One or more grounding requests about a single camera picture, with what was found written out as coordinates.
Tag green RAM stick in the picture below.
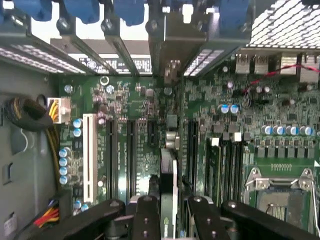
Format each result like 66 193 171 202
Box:
207 137 223 203

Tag black RAM slot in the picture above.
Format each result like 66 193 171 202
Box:
222 141 233 202
231 132 245 202

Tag CPU socket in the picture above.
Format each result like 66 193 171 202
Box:
243 167 320 240

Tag short black expansion slot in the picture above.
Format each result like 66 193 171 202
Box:
147 121 159 147

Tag white expansion slot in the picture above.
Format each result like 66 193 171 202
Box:
82 113 98 204

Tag green motherboard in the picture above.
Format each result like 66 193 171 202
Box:
57 49 320 240

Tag grey power supply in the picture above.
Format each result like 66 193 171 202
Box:
0 59 61 240

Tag white power connector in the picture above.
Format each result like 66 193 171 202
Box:
46 96 71 125

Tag silver rear port block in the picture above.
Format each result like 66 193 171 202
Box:
234 53 251 75
299 54 320 83
279 53 298 76
253 54 270 75

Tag black open PC case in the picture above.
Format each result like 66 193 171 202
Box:
0 0 320 83

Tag red and yellow wires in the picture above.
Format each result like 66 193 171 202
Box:
33 198 61 228

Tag yellow and black wire bundle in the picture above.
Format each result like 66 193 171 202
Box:
44 124 62 193

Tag red wire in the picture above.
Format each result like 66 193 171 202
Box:
241 63 320 96

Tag black sleeved wire bundle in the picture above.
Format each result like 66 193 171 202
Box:
3 94 55 132

